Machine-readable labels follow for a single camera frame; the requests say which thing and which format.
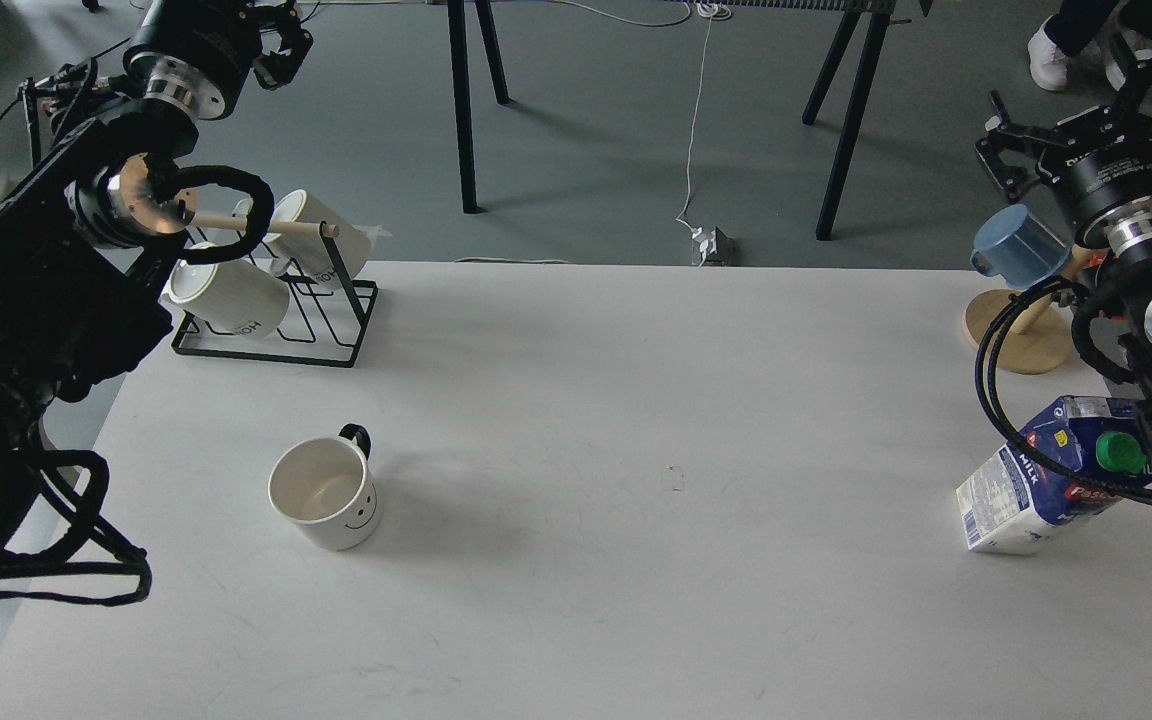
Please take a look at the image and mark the black table legs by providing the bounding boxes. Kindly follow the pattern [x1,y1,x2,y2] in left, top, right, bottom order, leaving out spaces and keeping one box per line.
[801,1,896,242]
[445,1,511,214]

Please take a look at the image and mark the black table legs right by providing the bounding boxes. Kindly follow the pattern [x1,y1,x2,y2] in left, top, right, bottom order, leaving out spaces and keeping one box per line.
[801,1,896,242]

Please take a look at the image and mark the white ribbed mug back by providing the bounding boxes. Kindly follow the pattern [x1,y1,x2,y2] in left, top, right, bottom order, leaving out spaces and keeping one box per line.
[234,189,374,291]

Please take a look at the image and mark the grey floor power socket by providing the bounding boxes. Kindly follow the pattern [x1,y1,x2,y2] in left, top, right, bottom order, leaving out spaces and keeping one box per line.
[692,227,741,266]

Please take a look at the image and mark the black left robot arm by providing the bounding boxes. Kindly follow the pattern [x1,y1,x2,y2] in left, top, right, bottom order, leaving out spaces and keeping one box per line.
[0,1,312,606]

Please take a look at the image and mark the blue milk carton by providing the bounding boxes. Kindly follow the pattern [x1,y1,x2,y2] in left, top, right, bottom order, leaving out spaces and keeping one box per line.
[956,395,1152,555]

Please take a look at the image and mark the blue cup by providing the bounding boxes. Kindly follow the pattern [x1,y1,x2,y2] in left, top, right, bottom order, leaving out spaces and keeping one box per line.
[969,202,1073,290]

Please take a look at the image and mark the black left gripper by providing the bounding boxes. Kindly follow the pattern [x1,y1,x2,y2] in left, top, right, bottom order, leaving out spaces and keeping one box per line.
[123,1,314,120]

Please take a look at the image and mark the black table legs left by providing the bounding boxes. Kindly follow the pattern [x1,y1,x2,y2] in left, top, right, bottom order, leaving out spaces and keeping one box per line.
[445,1,511,214]

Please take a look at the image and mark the white sneaker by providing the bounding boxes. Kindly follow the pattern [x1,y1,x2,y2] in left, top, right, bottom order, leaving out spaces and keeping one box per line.
[1026,17,1070,94]

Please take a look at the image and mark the black wire mug rack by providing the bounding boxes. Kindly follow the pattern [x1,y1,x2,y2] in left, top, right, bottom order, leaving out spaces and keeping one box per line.
[162,190,392,366]

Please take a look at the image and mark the white smiley mug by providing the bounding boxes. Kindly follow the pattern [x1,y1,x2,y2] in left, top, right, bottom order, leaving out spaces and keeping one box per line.
[268,423,381,551]

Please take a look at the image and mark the wooden mug tree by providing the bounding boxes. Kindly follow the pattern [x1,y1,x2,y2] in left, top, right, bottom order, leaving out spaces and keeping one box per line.
[964,141,1152,376]

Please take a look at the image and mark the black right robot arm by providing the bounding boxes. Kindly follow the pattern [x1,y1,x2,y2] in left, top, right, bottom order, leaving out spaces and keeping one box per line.
[972,33,1152,506]

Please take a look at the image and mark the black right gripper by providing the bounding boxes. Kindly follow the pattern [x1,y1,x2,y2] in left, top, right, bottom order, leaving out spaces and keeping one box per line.
[973,33,1152,249]

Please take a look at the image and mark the white ribbed mug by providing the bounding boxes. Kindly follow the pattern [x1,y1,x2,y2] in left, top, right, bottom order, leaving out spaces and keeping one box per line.
[234,189,374,291]
[164,259,291,340]

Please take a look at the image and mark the white ribbed mug front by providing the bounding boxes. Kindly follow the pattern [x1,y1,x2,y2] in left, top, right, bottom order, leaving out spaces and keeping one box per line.
[164,259,291,340]

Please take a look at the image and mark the white floor cable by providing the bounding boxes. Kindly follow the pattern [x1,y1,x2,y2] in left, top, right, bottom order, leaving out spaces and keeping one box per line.
[456,0,734,266]

